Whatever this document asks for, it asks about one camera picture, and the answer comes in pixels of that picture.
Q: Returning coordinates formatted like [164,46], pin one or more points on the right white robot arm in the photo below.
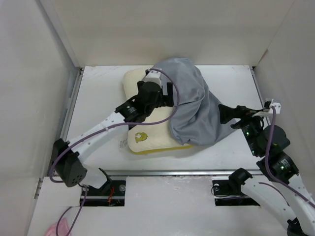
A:
[283,195]

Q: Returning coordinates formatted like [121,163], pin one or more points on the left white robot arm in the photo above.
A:
[69,157]

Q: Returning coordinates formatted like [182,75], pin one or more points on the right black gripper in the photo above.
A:
[227,113]

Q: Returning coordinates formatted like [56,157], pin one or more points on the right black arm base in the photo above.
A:
[226,196]

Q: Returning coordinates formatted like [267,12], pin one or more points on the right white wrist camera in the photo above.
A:
[268,108]

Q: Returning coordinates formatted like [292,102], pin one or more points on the grey pillowcase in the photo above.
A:
[197,120]

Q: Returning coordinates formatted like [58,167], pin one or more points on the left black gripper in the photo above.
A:
[165,100]

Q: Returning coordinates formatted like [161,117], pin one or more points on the pink cloth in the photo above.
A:
[63,228]

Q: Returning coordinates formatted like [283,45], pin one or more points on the white pillow care label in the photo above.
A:
[123,143]

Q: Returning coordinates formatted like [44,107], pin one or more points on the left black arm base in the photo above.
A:
[110,194]

